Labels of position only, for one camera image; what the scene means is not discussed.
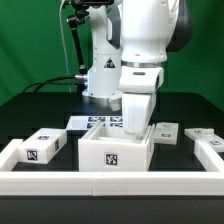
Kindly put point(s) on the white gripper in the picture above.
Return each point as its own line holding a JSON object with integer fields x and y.
{"x": 138, "y": 87}

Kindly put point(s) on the white cabinet body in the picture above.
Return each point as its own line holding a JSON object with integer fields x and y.
{"x": 110, "y": 149}

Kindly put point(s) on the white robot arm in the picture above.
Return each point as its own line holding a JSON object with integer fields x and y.
{"x": 131, "y": 40}

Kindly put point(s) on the white cabinet top block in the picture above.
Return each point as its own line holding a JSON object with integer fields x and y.
{"x": 42, "y": 146}

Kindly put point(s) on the white base tag plate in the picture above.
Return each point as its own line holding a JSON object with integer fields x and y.
{"x": 86, "y": 122}

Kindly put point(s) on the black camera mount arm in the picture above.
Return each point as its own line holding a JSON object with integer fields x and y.
{"x": 81, "y": 15}

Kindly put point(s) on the white U-shaped fence frame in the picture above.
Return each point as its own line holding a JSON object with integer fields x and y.
{"x": 208, "y": 182}

